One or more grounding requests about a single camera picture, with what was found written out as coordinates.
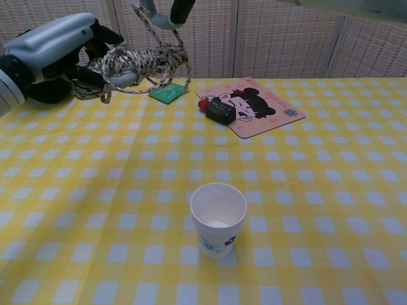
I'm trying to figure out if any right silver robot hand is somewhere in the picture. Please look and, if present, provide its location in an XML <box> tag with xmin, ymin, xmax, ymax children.
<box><xmin>139</xmin><ymin>0</ymin><xmax>197</xmax><ymax>30</ymax></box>

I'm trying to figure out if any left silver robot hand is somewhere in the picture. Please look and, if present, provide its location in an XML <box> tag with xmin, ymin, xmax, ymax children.
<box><xmin>3</xmin><ymin>11</ymin><xmax>141</xmax><ymax>93</ymax></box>

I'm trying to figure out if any speckled beige braided rope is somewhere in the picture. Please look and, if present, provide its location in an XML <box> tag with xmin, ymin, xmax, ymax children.
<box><xmin>71</xmin><ymin>3</ymin><xmax>193</xmax><ymax>104</ymax></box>

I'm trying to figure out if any black baseball cap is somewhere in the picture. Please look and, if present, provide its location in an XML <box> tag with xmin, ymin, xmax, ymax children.
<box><xmin>27</xmin><ymin>79</ymin><xmax>76</xmax><ymax>105</ymax></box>

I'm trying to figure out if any green foil packet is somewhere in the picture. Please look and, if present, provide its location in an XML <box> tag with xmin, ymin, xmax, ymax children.
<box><xmin>148</xmin><ymin>83</ymin><xmax>188</xmax><ymax>105</ymax></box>

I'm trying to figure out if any woven bamboo folding screen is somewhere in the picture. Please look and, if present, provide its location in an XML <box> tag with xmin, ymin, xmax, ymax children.
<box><xmin>0</xmin><ymin>0</ymin><xmax>407</xmax><ymax>79</ymax></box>

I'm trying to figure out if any small black case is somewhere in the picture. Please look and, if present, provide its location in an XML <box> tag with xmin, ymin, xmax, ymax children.
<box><xmin>205</xmin><ymin>100</ymin><xmax>238</xmax><ymax>124</ymax></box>

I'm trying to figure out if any pink cartoon mouse pad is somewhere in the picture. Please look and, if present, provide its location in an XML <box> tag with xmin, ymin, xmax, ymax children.
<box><xmin>195</xmin><ymin>77</ymin><xmax>307</xmax><ymax>140</ymax></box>

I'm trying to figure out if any yellow checked tablecloth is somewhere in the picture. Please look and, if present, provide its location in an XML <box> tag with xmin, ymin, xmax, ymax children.
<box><xmin>0</xmin><ymin>76</ymin><xmax>407</xmax><ymax>305</ymax></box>

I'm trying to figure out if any white paper cup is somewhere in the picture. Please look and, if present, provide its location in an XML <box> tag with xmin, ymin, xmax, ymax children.
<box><xmin>190</xmin><ymin>182</ymin><xmax>248</xmax><ymax>260</ymax></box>

